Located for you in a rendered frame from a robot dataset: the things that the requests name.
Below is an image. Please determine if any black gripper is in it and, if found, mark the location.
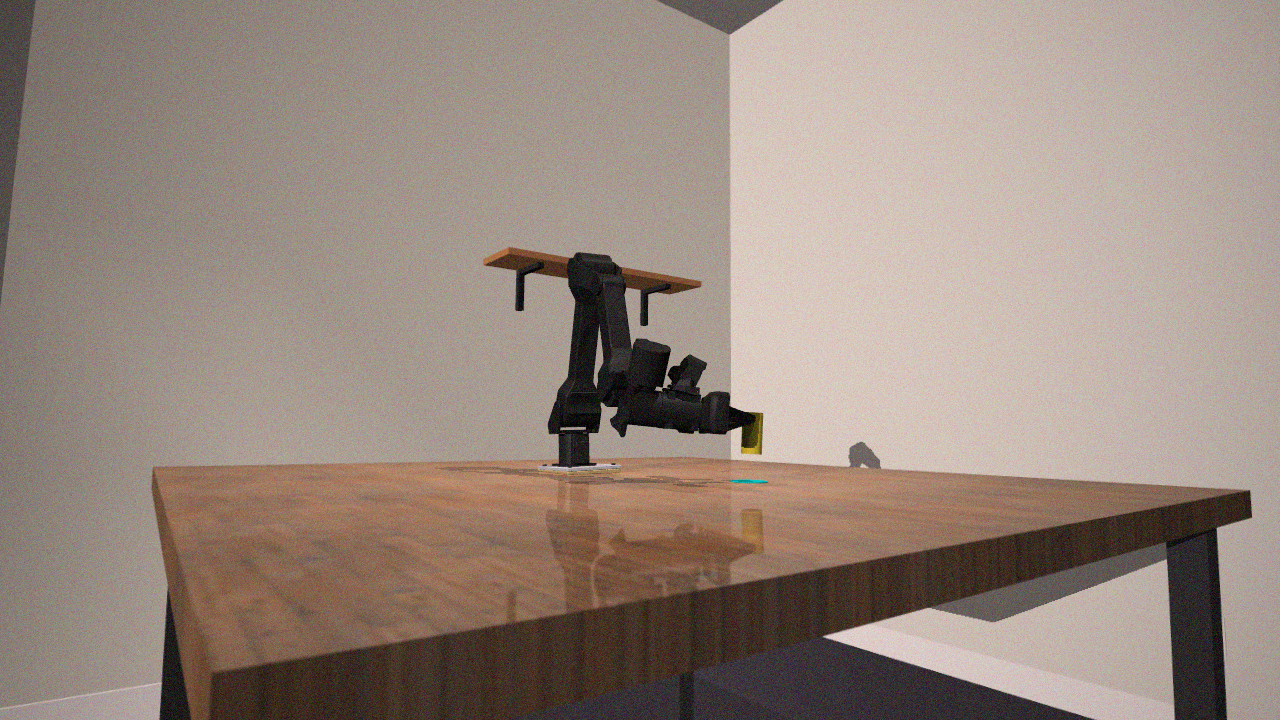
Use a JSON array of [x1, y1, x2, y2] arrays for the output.
[[657, 391, 756, 436]]

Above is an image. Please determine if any yellow cylinder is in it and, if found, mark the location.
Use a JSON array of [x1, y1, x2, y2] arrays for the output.
[[741, 413, 763, 455]]

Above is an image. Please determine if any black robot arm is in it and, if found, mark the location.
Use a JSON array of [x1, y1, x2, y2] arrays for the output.
[[548, 252, 707, 468]]

